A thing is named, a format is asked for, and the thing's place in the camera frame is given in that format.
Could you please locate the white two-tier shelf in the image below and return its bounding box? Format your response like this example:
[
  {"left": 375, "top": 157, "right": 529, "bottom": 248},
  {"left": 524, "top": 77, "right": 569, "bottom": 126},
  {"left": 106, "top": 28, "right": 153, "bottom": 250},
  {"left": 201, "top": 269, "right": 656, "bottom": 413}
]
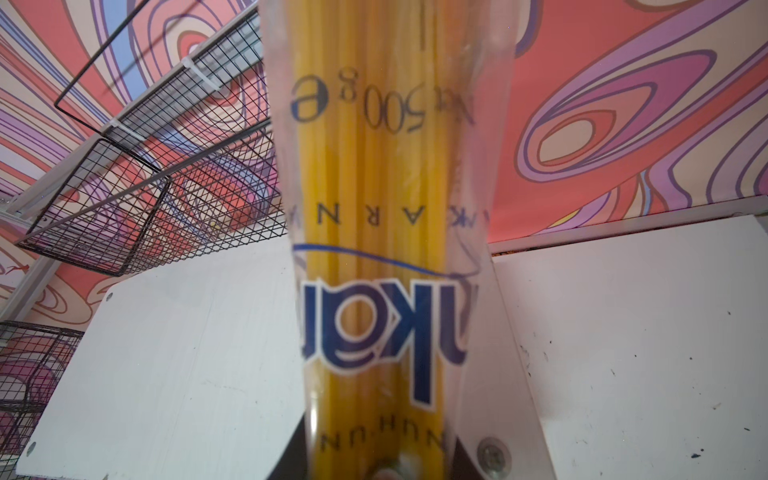
[{"left": 18, "top": 216, "right": 767, "bottom": 479}]

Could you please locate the black wire basket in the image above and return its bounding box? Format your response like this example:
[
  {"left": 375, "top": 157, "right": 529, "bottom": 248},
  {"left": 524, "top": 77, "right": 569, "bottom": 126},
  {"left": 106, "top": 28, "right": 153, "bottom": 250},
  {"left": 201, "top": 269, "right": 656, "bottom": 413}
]
[
  {"left": 1, "top": 321, "right": 84, "bottom": 479},
  {"left": 18, "top": 5, "right": 287, "bottom": 276}
]

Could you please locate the back black wire basket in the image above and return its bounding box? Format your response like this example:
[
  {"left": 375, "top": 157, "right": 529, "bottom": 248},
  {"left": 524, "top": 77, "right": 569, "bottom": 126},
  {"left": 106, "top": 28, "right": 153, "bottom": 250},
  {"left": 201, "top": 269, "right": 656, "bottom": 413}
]
[{"left": 18, "top": 5, "right": 287, "bottom": 276}]

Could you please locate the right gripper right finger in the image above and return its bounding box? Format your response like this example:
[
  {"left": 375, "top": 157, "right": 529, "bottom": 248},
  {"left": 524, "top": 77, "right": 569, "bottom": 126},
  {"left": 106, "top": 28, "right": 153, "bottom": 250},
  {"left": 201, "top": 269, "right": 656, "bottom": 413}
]
[{"left": 450, "top": 439, "right": 484, "bottom": 480}]

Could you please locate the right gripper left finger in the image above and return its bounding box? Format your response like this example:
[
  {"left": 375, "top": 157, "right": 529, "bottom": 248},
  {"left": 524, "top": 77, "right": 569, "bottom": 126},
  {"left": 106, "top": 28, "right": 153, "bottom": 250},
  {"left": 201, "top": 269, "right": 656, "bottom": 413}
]
[{"left": 267, "top": 418, "right": 308, "bottom": 480}]

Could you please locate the left black wire basket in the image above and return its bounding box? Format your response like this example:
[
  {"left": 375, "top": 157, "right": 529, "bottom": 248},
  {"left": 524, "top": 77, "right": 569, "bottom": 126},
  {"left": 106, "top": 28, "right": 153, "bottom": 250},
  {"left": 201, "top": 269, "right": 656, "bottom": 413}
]
[{"left": 1, "top": 321, "right": 84, "bottom": 479}]

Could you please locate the clear blue spaghetti bag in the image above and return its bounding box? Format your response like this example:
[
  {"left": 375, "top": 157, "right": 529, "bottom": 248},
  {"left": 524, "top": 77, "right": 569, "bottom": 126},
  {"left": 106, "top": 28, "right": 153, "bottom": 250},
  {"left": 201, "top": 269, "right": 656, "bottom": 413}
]
[{"left": 259, "top": 1, "right": 519, "bottom": 479}]

